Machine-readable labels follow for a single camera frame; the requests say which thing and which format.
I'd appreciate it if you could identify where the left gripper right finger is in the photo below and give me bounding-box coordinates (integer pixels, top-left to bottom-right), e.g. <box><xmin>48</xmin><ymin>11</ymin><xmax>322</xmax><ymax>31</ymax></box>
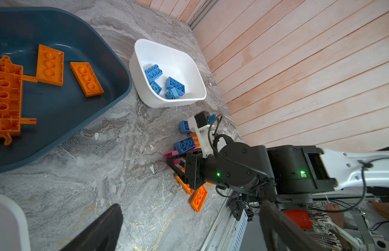
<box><xmin>259</xmin><ymin>201</ymin><xmax>323</xmax><ymax>251</ymax></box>

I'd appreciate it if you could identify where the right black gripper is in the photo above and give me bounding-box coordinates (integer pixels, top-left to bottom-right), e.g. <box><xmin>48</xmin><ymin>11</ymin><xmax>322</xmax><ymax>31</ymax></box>
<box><xmin>166</xmin><ymin>150</ymin><xmax>223</xmax><ymax>189</ymax></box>

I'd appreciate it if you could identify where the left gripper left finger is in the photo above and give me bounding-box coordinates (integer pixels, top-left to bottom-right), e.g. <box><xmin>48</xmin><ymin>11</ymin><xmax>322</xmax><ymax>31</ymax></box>
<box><xmin>62</xmin><ymin>204</ymin><xmax>123</xmax><ymax>251</ymax></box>

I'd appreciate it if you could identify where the pink lego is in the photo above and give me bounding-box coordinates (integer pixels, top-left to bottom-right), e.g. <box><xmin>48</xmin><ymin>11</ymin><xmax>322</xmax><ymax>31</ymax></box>
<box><xmin>165</xmin><ymin>150</ymin><xmax>181</xmax><ymax>165</ymax></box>

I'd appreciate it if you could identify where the orange lego brick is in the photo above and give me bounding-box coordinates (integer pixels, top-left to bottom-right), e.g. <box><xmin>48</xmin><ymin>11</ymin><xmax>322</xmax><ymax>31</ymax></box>
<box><xmin>190</xmin><ymin>186</ymin><xmax>208</xmax><ymax>213</ymax></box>
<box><xmin>174</xmin><ymin>174</ymin><xmax>194</xmax><ymax>195</ymax></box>
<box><xmin>36</xmin><ymin>45</ymin><xmax>64</xmax><ymax>86</ymax></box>
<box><xmin>70</xmin><ymin>62</ymin><xmax>104</xmax><ymax>97</ymax></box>
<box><xmin>189</xmin><ymin>133</ymin><xmax>201</xmax><ymax>148</ymax></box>

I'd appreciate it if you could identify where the blue lego brick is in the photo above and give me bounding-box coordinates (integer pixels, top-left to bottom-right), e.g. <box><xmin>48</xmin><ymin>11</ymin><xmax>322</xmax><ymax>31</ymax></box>
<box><xmin>179</xmin><ymin>120</ymin><xmax>192</xmax><ymax>134</ymax></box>
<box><xmin>150</xmin><ymin>81</ymin><xmax>162</xmax><ymax>95</ymax></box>
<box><xmin>166</xmin><ymin>77</ymin><xmax>186</xmax><ymax>96</ymax></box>
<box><xmin>174</xmin><ymin>137</ymin><xmax>196</xmax><ymax>154</ymax></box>
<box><xmin>144</xmin><ymin>64</ymin><xmax>163</xmax><ymax>83</ymax></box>

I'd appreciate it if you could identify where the small blue lego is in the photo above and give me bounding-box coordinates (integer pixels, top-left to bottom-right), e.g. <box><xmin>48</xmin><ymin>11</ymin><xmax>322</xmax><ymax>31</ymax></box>
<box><xmin>165</xmin><ymin>88</ymin><xmax>180</xmax><ymax>100</ymax></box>

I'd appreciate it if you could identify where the orange lego brick top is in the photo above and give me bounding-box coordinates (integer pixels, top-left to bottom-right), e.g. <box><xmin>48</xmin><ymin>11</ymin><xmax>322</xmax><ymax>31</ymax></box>
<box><xmin>36</xmin><ymin>45</ymin><xmax>64</xmax><ymax>86</ymax></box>

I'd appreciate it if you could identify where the long orange lego stack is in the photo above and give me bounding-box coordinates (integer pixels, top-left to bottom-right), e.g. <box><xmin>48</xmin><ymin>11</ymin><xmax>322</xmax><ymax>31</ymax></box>
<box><xmin>0</xmin><ymin>55</ymin><xmax>37</xmax><ymax>146</ymax></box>

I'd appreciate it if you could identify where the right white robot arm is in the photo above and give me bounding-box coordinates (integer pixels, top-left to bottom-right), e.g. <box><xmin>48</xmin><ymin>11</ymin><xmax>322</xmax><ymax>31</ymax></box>
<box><xmin>166</xmin><ymin>142</ymin><xmax>389</xmax><ymax>204</ymax></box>

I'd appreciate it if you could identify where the white bin left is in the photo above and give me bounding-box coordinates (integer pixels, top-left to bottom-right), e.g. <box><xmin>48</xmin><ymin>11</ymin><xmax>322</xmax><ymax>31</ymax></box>
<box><xmin>0</xmin><ymin>194</ymin><xmax>31</xmax><ymax>251</ymax></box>

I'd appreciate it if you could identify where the white bin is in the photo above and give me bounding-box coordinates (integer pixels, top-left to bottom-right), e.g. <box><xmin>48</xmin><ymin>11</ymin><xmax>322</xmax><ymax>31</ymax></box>
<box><xmin>0</xmin><ymin>194</ymin><xmax>31</xmax><ymax>251</ymax></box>
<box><xmin>129</xmin><ymin>39</ymin><xmax>207</xmax><ymax>108</ymax></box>

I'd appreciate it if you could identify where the white bin back right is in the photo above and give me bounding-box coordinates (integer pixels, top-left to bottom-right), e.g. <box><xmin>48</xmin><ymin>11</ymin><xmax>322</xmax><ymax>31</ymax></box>
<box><xmin>129</xmin><ymin>39</ymin><xmax>207</xmax><ymax>108</ymax></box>

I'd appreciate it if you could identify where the teal plastic bin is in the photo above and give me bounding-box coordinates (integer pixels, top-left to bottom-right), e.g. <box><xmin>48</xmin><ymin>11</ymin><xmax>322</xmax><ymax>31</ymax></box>
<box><xmin>0</xmin><ymin>7</ymin><xmax>133</xmax><ymax>173</ymax></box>

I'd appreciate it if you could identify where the aluminium front rail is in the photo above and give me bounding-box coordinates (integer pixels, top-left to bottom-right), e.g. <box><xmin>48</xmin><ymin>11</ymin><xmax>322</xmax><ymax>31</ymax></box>
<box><xmin>199</xmin><ymin>198</ymin><xmax>248</xmax><ymax>251</ymax></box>

